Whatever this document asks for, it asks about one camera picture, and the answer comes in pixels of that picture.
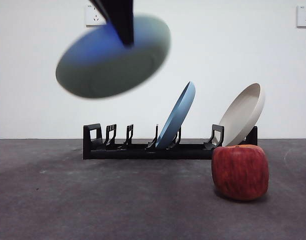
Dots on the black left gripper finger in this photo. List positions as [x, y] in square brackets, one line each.
[101, 7]
[124, 20]

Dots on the pale green plate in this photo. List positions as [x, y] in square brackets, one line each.
[105, 75]

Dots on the red yellow apple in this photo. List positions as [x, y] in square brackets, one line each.
[240, 172]

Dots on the blue plate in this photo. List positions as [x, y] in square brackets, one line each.
[175, 117]

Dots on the black plate rack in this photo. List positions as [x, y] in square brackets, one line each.
[143, 153]

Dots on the cream white plate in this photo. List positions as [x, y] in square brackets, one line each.
[243, 117]

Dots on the white wall socket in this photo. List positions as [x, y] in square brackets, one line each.
[93, 17]
[305, 16]

